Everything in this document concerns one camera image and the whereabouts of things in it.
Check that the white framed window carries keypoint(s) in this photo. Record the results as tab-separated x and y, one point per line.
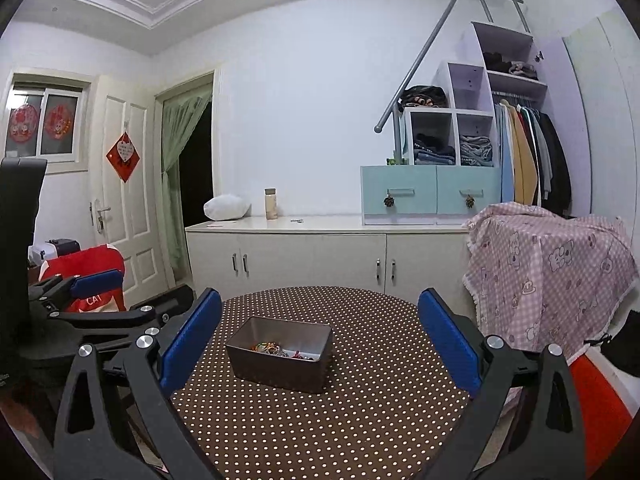
37	147

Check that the grey metal handrail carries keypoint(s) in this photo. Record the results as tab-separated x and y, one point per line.
422	53

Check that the polka dot round table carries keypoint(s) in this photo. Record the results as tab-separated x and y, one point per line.
325	435

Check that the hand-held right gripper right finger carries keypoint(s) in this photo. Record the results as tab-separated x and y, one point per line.
447	345

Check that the black bag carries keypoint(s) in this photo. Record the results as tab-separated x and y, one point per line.
625	347

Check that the dark case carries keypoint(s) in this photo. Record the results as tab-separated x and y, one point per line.
62	247

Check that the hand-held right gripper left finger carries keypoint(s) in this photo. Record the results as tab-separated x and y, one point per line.
192	340

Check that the white low cabinet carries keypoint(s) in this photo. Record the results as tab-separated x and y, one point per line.
310	260

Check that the white plastic bag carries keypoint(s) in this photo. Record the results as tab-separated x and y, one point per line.
227	207

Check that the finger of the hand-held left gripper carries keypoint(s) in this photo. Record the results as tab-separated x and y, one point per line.
125	316
97	283

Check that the red paper-cut window sticker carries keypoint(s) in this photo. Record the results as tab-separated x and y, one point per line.
57	120
21	122

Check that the beige bottle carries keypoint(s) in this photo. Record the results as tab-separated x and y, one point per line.
271	205

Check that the dark clothes with grey hat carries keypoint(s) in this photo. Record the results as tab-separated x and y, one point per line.
510	66

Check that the pink printed blanket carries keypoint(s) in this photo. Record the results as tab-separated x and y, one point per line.
550	270

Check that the red diamond door decoration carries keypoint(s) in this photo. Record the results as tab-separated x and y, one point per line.
122	157

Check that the dark folded clothes pile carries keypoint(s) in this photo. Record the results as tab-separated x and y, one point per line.
425	96

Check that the white stepped cubby shelf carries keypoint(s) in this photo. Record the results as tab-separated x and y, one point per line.
467	85

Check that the grey metal tin box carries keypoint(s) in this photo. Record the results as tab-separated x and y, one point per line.
280	375

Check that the white panel door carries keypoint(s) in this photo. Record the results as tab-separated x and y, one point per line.
135	210

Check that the red cloth covered chair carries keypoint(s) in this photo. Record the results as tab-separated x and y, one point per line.
90	260

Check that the red and white box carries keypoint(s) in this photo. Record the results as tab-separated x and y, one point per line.
600	410

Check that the grey folded clothes pile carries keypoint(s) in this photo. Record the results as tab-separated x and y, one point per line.
475	150

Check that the teal drawer unit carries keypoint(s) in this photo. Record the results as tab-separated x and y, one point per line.
375	185

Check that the white panel wardrobe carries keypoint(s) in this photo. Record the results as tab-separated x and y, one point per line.
605	110

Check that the folded jeans pile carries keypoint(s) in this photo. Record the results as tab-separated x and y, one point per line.
432	152

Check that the row of hanging clothes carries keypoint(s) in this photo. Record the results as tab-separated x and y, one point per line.
522	160

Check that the lavender wardrobe door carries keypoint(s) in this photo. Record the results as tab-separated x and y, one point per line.
565	110

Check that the small green plant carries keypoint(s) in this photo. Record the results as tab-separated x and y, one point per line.
395	161

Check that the green curtain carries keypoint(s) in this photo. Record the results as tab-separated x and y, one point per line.
172	185

